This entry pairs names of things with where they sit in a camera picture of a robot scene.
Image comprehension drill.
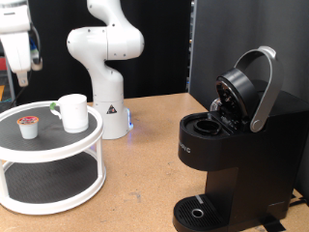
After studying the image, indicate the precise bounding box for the thin black hanging cable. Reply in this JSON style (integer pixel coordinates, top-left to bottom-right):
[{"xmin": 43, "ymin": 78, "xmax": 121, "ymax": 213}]
[{"xmin": 9, "ymin": 69, "xmax": 35, "ymax": 109}]

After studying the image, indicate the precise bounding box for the black machine power cord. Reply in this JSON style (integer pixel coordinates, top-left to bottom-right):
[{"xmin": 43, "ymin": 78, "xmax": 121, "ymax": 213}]
[{"xmin": 288, "ymin": 194, "xmax": 309, "ymax": 209}]

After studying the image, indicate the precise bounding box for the clear water reservoir black lid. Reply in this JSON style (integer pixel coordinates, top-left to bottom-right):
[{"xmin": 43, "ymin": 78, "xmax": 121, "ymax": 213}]
[{"xmin": 210, "ymin": 79, "xmax": 269, "ymax": 112}]

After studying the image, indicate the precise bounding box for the white plastic mug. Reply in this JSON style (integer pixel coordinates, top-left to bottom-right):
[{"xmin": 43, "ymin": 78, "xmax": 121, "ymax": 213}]
[{"xmin": 49, "ymin": 93, "xmax": 90, "ymax": 134}]

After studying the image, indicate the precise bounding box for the white two-tier turntable shelf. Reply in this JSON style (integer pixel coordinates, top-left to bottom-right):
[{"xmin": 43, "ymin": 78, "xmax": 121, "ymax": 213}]
[{"xmin": 0, "ymin": 100, "xmax": 107, "ymax": 216}]

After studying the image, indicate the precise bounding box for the grey metal frame post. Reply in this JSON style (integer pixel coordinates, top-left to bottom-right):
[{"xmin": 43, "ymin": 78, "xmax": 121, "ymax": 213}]
[{"xmin": 0, "ymin": 54, "xmax": 16, "ymax": 104}]

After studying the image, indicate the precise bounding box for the black Keurig coffee machine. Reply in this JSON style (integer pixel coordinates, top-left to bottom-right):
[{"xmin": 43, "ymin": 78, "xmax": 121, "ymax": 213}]
[{"xmin": 172, "ymin": 45, "xmax": 309, "ymax": 232}]

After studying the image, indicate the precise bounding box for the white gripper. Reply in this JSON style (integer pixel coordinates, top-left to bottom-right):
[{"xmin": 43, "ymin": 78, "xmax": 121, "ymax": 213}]
[{"xmin": 0, "ymin": 30, "xmax": 34, "ymax": 88}]

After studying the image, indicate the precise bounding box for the orange red coffee pod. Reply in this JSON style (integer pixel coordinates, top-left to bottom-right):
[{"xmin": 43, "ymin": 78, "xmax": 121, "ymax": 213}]
[{"xmin": 16, "ymin": 115, "xmax": 40, "ymax": 140}]

